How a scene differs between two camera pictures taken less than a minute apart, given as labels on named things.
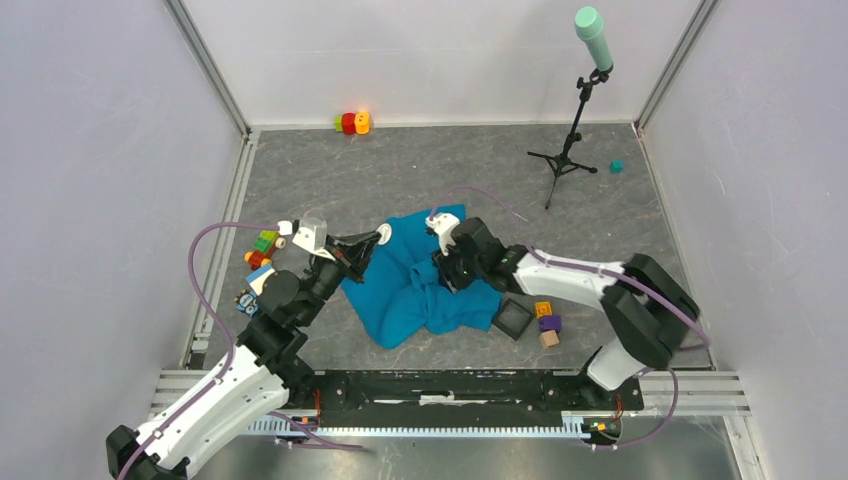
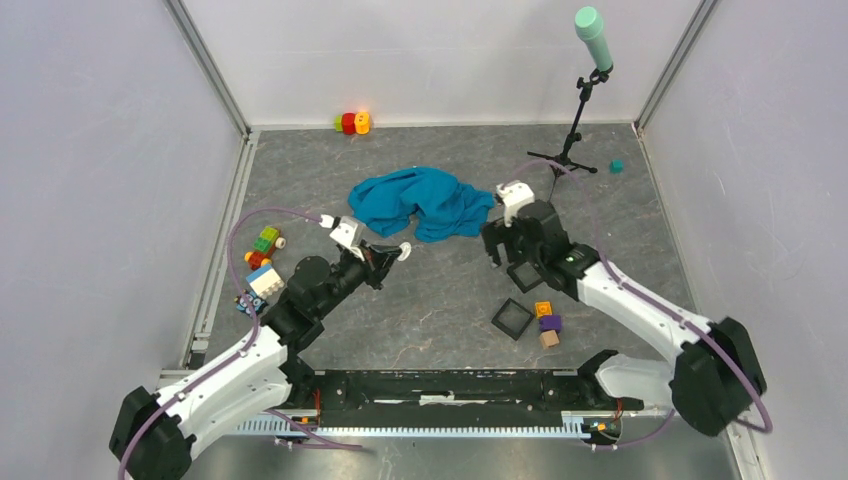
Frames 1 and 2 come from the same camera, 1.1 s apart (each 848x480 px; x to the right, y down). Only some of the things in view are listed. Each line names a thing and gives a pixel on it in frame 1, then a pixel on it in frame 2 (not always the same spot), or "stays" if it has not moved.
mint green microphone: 589,27 stays
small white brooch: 385,231 → 406,251
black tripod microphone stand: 562,162 stays
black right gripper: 447,275 → 497,232
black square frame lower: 512,319 stays
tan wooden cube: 548,339 stays
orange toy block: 543,308 stays
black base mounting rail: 452,395 stays
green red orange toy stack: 350,123 stays
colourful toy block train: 261,256 stays
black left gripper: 353,252 → 378,261
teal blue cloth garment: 402,296 → 436,204
